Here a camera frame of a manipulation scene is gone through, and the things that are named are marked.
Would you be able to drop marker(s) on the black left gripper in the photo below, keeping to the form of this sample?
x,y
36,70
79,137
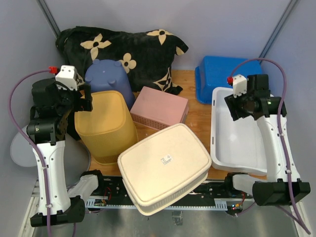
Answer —
x,y
81,104

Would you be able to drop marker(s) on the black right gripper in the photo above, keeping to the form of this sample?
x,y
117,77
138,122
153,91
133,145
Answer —
x,y
231,102

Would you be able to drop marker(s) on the blue bucket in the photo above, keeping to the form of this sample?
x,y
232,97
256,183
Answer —
x,y
104,75

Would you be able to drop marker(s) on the yellow slatted basket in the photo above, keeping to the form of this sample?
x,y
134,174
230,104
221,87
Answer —
x,y
108,130

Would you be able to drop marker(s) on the blue rimmed white tub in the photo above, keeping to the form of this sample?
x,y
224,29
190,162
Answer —
x,y
235,146

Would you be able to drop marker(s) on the grey bucket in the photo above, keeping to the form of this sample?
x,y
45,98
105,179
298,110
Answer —
x,y
77,159

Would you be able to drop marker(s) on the pink small tray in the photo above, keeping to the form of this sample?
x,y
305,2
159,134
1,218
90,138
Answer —
x,y
159,110

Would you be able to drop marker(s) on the beige perforated basket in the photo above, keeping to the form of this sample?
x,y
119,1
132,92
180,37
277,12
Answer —
x,y
163,168

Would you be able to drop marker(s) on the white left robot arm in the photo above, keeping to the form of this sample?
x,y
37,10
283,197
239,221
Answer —
x,y
53,102

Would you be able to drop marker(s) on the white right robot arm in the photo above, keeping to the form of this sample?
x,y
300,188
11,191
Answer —
x,y
283,185

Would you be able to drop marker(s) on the black floral pillow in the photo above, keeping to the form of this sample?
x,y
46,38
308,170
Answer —
x,y
146,57

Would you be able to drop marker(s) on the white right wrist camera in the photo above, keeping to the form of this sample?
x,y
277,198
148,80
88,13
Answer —
x,y
239,84

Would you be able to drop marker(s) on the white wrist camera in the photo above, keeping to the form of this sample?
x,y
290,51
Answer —
x,y
65,77
239,84

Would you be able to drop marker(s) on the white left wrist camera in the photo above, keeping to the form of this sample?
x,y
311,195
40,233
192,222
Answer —
x,y
65,77

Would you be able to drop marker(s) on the black mounting rail plate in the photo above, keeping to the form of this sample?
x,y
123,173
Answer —
x,y
207,194

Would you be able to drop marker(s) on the aluminium frame rail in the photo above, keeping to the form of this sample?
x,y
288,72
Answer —
x,y
49,17
279,26

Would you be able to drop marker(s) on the right aluminium frame rail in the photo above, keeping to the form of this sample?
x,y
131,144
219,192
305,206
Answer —
x,y
279,26

